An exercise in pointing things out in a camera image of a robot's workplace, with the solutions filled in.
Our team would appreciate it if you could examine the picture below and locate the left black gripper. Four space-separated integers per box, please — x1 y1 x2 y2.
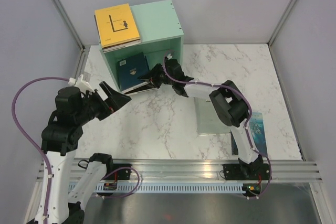
75 81 131 125

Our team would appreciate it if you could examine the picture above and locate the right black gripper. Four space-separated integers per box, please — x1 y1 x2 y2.
138 63 174 89

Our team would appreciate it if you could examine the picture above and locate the black file folder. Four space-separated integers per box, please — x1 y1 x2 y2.
122 82 150 95

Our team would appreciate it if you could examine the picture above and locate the dark blue thin book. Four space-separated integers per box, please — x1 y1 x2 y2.
117 52 149 93

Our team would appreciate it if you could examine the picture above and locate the yellow book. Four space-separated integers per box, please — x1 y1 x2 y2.
95 3 140 48

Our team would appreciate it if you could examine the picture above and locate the grey green notebook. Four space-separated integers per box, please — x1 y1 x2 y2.
194 98 230 135

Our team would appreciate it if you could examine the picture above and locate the blue ocean cover book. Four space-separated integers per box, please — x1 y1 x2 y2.
230 112 268 156

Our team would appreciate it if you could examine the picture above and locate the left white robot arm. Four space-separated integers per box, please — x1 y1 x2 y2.
30 81 131 223

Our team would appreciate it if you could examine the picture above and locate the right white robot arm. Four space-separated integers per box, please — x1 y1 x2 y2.
138 57 263 179

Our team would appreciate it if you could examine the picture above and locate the mint green open cabinet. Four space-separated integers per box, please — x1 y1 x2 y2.
100 0 184 90

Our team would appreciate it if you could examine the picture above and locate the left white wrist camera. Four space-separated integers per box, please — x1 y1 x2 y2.
68 74 94 93

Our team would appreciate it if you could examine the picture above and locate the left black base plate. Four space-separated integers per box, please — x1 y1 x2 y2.
112 164 132 181

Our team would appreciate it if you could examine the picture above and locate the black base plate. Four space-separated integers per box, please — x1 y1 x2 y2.
223 164 270 181
112 164 132 181

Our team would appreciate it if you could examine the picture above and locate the white slotted cable duct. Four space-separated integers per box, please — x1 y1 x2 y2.
68 182 245 194

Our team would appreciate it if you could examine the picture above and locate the aluminium rail beam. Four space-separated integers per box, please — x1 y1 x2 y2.
36 159 323 183

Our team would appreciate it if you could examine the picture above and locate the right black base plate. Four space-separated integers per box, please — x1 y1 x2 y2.
223 164 270 181

